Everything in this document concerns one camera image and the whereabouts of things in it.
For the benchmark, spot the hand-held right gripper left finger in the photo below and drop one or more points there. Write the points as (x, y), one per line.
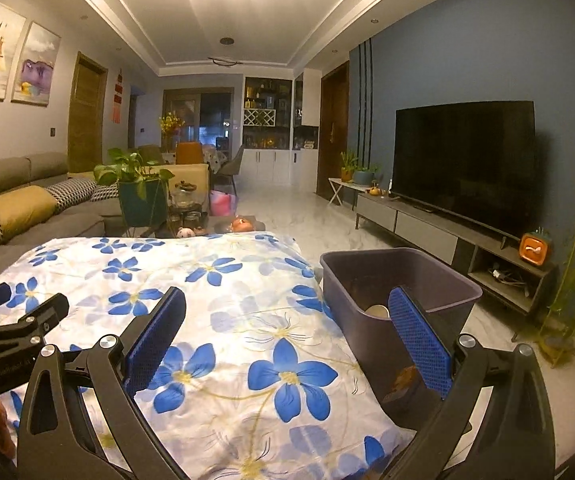
(155, 340)

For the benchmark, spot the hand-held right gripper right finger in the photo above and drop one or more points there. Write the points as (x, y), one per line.
(420, 342)

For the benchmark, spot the red paper cup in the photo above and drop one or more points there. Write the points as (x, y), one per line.
(377, 312)

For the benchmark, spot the purple plastic bin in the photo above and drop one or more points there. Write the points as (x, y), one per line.
(362, 275)

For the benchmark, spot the small pink figurine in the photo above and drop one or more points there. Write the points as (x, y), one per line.
(185, 233)

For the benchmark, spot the blue floral blanket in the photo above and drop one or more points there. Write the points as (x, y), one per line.
(247, 275)

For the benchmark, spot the grey TV cabinet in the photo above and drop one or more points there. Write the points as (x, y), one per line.
(417, 222)

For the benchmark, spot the dark coffee table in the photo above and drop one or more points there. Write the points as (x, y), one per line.
(217, 225)

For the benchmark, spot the black white patterned pillow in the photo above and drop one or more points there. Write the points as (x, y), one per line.
(104, 191)
(72, 191)

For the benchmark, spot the grey sofa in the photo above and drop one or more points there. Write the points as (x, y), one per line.
(17, 167)

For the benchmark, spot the potted plant in teal pot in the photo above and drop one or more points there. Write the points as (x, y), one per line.
(140, 205)

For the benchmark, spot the orange figurine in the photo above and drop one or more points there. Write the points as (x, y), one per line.
(242, 225)

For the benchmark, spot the glass teapot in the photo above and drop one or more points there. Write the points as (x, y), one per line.
(185, 195)

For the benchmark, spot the orange retro box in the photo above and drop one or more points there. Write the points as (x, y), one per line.
(535, 247)

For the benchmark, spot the pink bag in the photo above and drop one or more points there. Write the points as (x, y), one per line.
(223, 203)

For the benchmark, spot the small orange teapot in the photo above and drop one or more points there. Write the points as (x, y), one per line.
(376, 191)

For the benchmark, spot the gold plant stand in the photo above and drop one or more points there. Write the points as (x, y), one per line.
(570, 280)

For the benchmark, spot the yellow sofa section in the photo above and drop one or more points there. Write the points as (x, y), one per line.
(192, 175)

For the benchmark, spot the white folding table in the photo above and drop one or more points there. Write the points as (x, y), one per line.
(350, 187)

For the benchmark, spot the plant in blue-grey pot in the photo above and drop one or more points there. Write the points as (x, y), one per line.
(366, 176)

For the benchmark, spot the plant in orange pot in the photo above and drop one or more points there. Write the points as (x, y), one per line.
(348, 171)

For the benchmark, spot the black television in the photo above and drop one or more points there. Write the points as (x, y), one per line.
(462, 160)

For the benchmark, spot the grey chair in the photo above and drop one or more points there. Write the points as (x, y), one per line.
(231, 167)

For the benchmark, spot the orange chair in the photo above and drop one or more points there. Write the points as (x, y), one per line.
(189, 152)

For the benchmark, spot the light wooden door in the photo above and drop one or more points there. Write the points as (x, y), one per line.
(87, 115)

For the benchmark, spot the white display cabinet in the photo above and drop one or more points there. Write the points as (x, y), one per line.
(270, 165)

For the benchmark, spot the yellow flowers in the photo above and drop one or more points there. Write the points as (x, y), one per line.
(171, 124)

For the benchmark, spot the dark wooden door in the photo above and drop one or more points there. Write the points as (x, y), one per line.
(335, 132)

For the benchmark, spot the purple painting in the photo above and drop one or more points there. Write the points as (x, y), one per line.
(37, 65)

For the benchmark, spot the ceiling lamp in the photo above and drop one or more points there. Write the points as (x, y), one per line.
(224, 62)

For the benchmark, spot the red wall hanging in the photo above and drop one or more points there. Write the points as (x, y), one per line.
(117, 100)

